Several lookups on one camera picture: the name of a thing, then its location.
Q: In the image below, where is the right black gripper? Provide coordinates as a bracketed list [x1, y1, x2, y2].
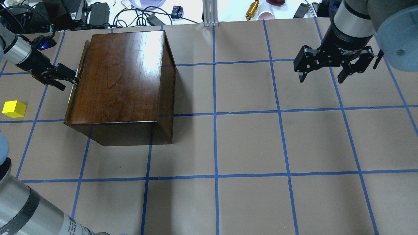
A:
[294, 25, 374, 84]

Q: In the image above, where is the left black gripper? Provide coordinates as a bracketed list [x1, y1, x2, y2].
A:
[16, 50, 79, 91]

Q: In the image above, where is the light wood drawer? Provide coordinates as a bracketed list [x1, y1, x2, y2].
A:
[64, 40, 90, 125]

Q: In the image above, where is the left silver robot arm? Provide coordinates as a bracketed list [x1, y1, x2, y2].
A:
[0, 26, 79, 91]

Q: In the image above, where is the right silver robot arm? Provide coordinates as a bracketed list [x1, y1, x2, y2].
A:
[294, 0, 418, 84]

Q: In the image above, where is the yellow block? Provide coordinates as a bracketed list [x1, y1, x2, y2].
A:
[2, 100, 27, 118]

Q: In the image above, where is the dark wooden drawer cabinet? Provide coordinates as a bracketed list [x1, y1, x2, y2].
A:
[64, 31, 177, 146]

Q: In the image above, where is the black power adapter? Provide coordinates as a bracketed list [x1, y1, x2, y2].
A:
[88, 2, 110, 29]

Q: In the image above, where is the gold metal cylinder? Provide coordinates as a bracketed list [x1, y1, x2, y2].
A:
[245, 0, 259, 21]

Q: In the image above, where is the aluminium frame post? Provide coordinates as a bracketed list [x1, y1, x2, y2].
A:
[202, 0, 219, 27]

